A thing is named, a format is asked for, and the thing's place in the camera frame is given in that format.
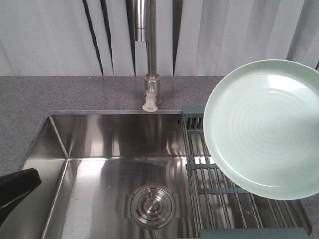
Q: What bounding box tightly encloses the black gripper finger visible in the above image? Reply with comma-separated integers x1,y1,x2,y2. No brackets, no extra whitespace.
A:
0,168,41,224

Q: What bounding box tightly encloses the light green round plate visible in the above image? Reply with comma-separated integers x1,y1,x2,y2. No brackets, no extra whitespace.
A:
203,59,319,200

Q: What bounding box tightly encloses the steel dish drying rack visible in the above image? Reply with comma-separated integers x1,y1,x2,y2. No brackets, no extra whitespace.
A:
180,105,313,239

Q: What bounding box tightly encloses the stainless steel sink basin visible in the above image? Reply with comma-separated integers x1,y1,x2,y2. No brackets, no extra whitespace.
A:
1,111,197,239

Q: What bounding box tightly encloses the round steel sink drain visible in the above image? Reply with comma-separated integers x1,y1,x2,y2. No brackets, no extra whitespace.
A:
124,184,180,230

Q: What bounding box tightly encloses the white pleated curtain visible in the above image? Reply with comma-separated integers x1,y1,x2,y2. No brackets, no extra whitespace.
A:
0,0,319,76

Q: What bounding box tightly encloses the stainless steel faucet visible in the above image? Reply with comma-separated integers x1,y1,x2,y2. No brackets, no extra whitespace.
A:
133,0,160,113

